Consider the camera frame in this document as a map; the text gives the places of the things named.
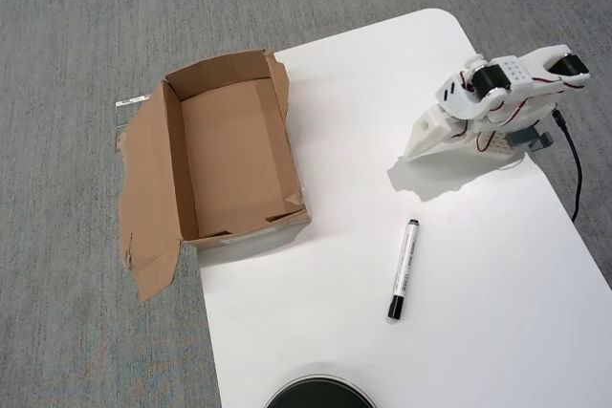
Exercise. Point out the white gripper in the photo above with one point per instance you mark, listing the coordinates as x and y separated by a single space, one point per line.
426 135

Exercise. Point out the black and white marker pen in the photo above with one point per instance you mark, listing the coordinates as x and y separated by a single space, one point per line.
405 267

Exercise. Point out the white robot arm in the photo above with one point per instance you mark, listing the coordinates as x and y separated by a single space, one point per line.
511 73

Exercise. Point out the open brown cardboard box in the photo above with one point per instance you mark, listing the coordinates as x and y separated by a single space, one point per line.
229 159

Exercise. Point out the grey table clamp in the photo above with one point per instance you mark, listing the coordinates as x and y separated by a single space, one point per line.
528 138

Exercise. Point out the black round disc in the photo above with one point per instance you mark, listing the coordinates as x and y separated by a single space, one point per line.
318 391

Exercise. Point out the white label strip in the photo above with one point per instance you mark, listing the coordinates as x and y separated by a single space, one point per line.
134 101

